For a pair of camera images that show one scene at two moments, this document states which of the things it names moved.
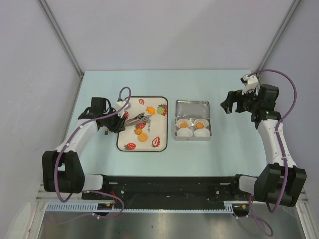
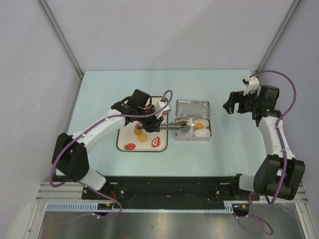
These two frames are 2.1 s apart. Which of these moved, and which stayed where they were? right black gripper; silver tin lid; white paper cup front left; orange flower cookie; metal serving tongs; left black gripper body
Moved: metal serving tongs; left black gripper body
Stayed: silver tin lid; right black gripper; orange flower cookie; white paper cup front left
